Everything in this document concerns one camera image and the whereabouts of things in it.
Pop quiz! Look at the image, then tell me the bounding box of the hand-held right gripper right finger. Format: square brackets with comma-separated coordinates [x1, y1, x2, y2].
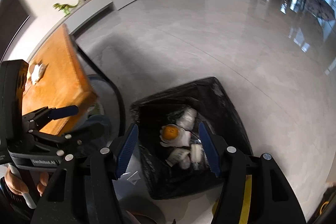
[198, 121, 306, 224]

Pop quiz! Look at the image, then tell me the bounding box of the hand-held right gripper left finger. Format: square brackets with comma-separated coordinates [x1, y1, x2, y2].
[31, 123, 139, 224]

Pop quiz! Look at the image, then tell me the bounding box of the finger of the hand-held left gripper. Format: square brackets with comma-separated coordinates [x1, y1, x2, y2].
[28, 122, 105, 159]
[22, 105, 79, 132]

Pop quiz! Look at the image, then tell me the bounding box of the white wrapper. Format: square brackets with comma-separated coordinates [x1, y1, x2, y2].
[166, 148, 191, 168]

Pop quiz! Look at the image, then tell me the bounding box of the orange fruit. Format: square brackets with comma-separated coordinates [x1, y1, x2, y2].
[160, 124, 184, 147]

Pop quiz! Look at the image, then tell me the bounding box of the bin with black liner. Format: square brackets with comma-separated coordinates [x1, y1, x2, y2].
[130, 76, 254, 200]

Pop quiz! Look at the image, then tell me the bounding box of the person's left hand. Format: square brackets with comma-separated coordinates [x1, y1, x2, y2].
[5, 168, 50, 197]

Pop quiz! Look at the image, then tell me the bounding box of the white glove red trim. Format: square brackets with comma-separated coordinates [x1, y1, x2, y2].
[28, 63, 49, 86]

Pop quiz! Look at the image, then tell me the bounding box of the green dinosaur toy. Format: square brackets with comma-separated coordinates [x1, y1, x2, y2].
[52, 0, 80, 16]

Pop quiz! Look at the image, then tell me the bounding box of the dark rug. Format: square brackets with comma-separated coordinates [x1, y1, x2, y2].
[307, 0, 335, 21]

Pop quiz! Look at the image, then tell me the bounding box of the black metal table frame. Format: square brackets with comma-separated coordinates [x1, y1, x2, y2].
[75, 43, 126, 140]

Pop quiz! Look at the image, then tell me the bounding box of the yellow strap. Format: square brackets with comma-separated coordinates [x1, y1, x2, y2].
[238, 174, 252, 224]

